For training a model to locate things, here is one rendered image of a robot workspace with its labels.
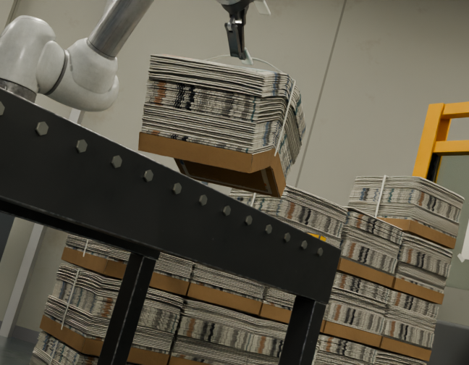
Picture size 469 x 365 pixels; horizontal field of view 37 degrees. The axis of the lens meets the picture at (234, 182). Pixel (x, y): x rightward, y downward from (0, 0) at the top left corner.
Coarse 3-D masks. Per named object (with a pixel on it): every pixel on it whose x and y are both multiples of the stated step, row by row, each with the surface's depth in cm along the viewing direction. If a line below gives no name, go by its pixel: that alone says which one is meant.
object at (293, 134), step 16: (288, 128) 173; (304, 128) 185; (288, 144) 177; (176, 160) 182; (288, 160) 179; (192, 176) 185; (208, 176) 181; (224, 176) 178; (240, 176) 175; (256, 176) 172; (272, 176) 170; (256, 192) 180; (272, 192) 177
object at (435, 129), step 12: (432, 108) 352; (432, 120) 350; (444, 120) 354; (432, 132) 347; (444, 132) 351; (420, 144) 351; (432, 144) 344; (420, 156) 349; (432, 156) 346; (420, 168) 346; (432, 168) 345; (432, 180) 346
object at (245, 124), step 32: (160, 64) 158; (192, 64) 155; (224, 64) 157; (160, 96) 159; (192, 96) 157; (224, 96) 153; (256, 96) 151; (160, 128) 161; (192, 128) 157; (224, 128) 155; (256, 128) 153
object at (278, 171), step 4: (276, 156) 169; (276, 160) 169; (276, 164) 170; (280, 164) 173; (276, 168) 170; (280, 168) 173; (276, 172) 171; (280, 172) 174; (276, 176) 172; (280, 176) 175; (276, 180) 173; (280, 180) 175; (284, 180) 179; (280, 184) 176; (284, 184) 179; (280, 188) 177; (280, 192) 177; (280, 196) 178
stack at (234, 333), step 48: (96, 288) 201; (240, 288) 227; (336, 288) 250; (384, 288) 263; (48, 336) 221; (96, 336) 199; (144, 336) 208; (192, 336) 216; (240, 336) 226; (336, 336) 250
